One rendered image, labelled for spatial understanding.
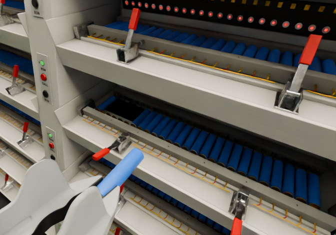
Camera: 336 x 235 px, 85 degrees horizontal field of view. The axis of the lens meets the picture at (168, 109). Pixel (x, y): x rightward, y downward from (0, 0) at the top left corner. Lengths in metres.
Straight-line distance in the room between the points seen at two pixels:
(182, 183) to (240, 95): 0.21
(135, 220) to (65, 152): 0.27
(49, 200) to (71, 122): 0.37
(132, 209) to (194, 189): 0.24
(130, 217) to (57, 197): 0.39
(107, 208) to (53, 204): 0.04
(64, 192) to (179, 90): 0.20
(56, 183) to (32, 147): 0.64
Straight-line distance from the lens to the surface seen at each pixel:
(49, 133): 0.61
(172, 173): 0.39
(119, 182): 0.21
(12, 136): 0.92
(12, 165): 1.10
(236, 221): 0.34
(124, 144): 0.43
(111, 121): 0.47
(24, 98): 0.71
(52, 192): 0.19
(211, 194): 0.38
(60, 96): 0.51
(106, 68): 0.38
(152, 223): 0.56
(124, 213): 0.58
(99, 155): 0.39
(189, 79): 0.29
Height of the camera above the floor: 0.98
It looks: 24 degrees down
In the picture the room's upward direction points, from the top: 10 degrees clockwise
